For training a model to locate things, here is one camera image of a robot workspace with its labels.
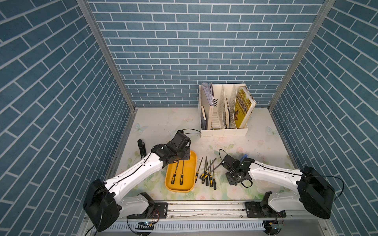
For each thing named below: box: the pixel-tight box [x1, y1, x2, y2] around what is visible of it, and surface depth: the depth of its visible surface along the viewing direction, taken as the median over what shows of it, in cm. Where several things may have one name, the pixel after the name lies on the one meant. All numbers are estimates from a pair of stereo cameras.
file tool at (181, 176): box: [179, 159, 185, 186], surface depth 85 cm
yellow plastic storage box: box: [164, 150, 198, 193], surface depth 86 cm
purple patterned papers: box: [201, 82, 219, 108], surface depth 91 cm
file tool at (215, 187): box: [212, 159, 218, 191], surface depth 84 cm
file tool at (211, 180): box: [209, 159, 214, 188], surface depth 84 cm
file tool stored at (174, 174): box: [170, 160, 179, 185], surface depth 85 cm
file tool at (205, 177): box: [201, 162, 223, 185], surface depth 84 cm
